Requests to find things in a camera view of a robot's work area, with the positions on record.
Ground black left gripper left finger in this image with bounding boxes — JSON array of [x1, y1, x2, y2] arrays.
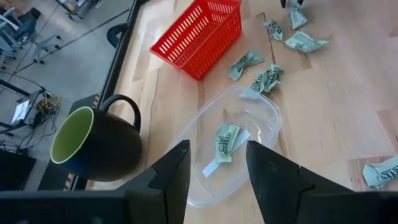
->
[[116, 139, 192, 224]]

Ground clear plastic container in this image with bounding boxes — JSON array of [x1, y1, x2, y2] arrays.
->
[[167, 85, 284, 208]]

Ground grey office chair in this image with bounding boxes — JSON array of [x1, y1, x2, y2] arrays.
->
[[0, 7, 62, 65]]

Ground yellow cable coil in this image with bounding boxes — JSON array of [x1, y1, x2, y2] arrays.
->
[[36, 95, 62, 113]]

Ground black box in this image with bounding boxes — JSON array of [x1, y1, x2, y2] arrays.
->
[[0, 149, 37, 191]]

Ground black metal table frame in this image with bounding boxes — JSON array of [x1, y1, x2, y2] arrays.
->
[[63, 0, 150, 191]]

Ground black mug green inside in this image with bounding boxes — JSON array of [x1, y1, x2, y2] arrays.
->
[[49, 94, 144, 183]]

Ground green paper bill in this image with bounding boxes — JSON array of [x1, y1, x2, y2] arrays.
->
[[362, 155, 398, 190], [214, 124, 242, 164], [285, 0, 308, 31], [228, 49, 265, 82], [239, 63, 284, 100], [263, 19, 284, 41], [283, 30, 330, 54]]

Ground black floor cables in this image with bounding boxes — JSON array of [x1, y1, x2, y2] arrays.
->
[[0, 111, 62, 153]]

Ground white paper strip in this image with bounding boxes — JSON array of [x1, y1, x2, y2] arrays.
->
[[201, 129, 252, 178]]

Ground black frame clamp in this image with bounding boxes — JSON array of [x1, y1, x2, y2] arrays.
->
[[106, 22, 130, 49]]

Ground red slotted plastic basket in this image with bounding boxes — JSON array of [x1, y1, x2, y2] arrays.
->
[[149, 0, 243, 81]]

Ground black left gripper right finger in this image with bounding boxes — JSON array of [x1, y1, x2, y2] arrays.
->
[[246, 140, 354, 224]]

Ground black frame desk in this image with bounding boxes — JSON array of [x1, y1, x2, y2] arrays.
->
[[0, 79, 47, 134]]

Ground grey wheeled cart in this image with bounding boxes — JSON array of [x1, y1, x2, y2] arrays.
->
[[55, 0, 103, 20]]

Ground white sheet on desk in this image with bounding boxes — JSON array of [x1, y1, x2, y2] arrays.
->
[[11, 99, 32, 125]]

